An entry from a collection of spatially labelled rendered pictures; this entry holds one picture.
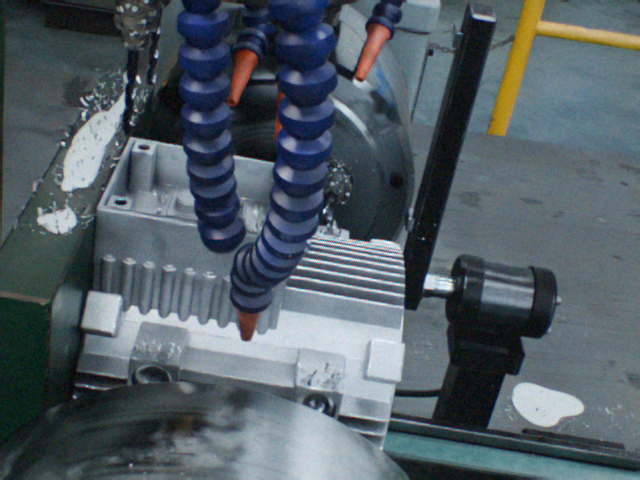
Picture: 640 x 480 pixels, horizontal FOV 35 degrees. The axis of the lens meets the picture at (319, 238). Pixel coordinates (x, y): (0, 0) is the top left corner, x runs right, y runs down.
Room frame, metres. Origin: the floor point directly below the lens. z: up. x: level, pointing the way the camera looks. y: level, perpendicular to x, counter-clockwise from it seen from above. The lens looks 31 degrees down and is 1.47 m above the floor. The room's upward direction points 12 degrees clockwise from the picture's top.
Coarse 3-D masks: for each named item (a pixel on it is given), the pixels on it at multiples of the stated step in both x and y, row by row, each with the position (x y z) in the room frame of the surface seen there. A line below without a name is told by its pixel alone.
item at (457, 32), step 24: (456, 24) 0.73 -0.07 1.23; (480, 24) 0.71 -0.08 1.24; (456, 48) 0.71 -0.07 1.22; (480, 48) 0.71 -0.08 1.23; (456, 72) 0.71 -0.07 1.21; (480, 72) 0.71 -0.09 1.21; (456, 96) 0.71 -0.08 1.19; (456, 120) 0.71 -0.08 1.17; (432, 144) 0.72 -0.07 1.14; (456, 144) 0.71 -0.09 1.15; (432, 168) 0.71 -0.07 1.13; (456, 168) 0.71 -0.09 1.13; (432, 192) 0.71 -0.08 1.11; (408, 216) 0.71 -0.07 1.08; (432, 216) 0.71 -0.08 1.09; (408, 240) 0.72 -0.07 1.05; (432, 240) 0.71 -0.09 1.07; (408, 264) 0.71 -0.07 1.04; (408, 288) 0.71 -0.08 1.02; (432, 288) 0.71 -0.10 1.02
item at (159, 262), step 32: (128, 160) 0.60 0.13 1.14; (160, 160) 0.62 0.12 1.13; (256, 160) 0.63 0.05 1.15; (128, 192) 0.60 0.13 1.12; (160, 192) 0.61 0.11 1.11; (256, 192) 0.62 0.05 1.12; (96, 224) 0.52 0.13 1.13; (128, 224) 0.52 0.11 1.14; (160, 224) 0.52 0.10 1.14; (192, 224) 0.53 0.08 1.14; (96, 256) 0.52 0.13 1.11; (128, 256) 0.52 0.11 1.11; (160, 256) 0.52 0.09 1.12; (192, 256) 0.53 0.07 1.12; (224, 256) 0.53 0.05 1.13; (96, 288) 0.52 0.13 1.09; (128, 288) 0.52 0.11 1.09; (160, 288) 0.53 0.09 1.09; (192, 288) 0.52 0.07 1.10; (224, 288) 0.52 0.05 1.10; (224, 320) 0.52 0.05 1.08
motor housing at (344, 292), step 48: (336, 240) 0.61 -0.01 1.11; (288, 288) 0.54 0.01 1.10; (336, 288) 0.55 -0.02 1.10; (384, 288) 0.56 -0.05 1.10; (96, 336) 0.51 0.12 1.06; (192, 336) 0.52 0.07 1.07; (288, 336) 0.53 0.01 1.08; (336, 336) 0.53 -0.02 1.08; (384, 336) 0.54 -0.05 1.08; (96, 384) 0.48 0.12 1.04; (240, 384) 0.49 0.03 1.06; (288, 384) 0.50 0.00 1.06; (384, 384) 0.52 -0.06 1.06; (384, 432) 0.50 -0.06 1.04
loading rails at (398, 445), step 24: (408, 432) 0.65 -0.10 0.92; (432, 432) 0.65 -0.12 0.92; (456, 432) 0.65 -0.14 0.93; (480, 432) 0.65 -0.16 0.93; (504, 432) 0.66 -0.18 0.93; (408, 456) 0.62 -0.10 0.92; (432, 456) 0.63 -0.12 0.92; (456, 456) 0.63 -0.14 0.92; (480, 456) 0.64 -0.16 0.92; (504, 456) 0.64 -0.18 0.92; (528, 456) 0.65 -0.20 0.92; (552, 456) 0.66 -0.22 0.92; (576, 456) 0.66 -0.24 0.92; (600, 456) 0.66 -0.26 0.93; (624, 456) 0.66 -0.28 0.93
